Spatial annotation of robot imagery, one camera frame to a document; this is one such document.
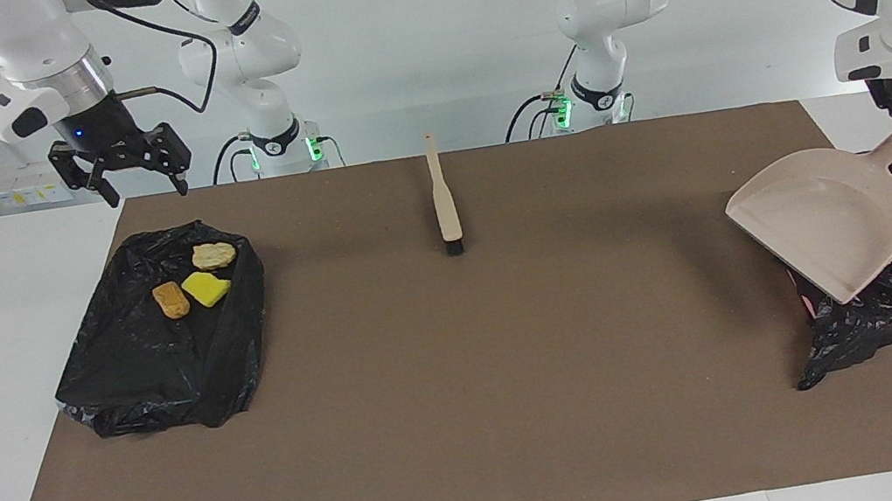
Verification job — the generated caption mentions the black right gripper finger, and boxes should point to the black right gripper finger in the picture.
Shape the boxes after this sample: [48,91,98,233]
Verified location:
[144,120,198,199]
[46,134,123,217]

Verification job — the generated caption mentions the pale round bread piece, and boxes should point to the pale round bread piece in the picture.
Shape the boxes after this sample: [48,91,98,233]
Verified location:
[189,239,240,274]

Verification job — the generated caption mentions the beige plastic dustpan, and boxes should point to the beige plastic dustpan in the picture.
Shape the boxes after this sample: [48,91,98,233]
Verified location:
[715,121,892,320]

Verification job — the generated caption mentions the brown oblong bread piece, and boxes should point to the brown oblong bread piece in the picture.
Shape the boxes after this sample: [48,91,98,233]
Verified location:
[150,279,193,323]

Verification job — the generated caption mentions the beige hand brush black bristles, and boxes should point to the beige hand brush black bristles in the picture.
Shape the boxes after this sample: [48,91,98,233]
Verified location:
[422,130,467,258]

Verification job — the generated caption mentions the black bag lined trash bin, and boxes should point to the black bag lined trash bin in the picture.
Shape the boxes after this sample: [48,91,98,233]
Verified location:
[32,212,288,452]

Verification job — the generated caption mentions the brown table mat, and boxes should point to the brown table mat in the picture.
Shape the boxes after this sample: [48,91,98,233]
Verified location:
[0,84,892,501]

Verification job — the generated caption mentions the black arm base cable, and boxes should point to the black arm base cable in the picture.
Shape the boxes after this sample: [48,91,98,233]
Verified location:
[496,57,571,143]
[206,132,259,186]

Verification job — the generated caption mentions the white wall socket boxes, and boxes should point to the white wall socket boxes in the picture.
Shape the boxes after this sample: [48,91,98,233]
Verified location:
[0,158,75,212]

